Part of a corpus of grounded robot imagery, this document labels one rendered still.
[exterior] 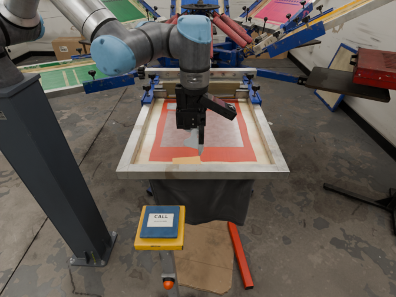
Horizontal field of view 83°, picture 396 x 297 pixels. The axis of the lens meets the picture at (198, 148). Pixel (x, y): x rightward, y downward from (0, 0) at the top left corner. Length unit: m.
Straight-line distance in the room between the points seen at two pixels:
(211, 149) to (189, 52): 0.46
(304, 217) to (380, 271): 0.52
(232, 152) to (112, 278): 1.17
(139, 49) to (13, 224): 1.96
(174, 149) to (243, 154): 0.27
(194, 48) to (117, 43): 0.16
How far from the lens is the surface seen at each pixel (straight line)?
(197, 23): 0.53
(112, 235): 1.84
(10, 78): 1.04
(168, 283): 0.91
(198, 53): 0.54
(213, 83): 1.21
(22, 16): 1.02
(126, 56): 0.48
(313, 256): 1.85
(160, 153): 0.88
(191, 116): 0.60
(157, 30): 0.58
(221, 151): 0.89
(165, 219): 0.66
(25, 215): 2.30
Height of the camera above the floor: 1.51
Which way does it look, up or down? 39 degrees down
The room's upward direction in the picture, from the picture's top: straight up
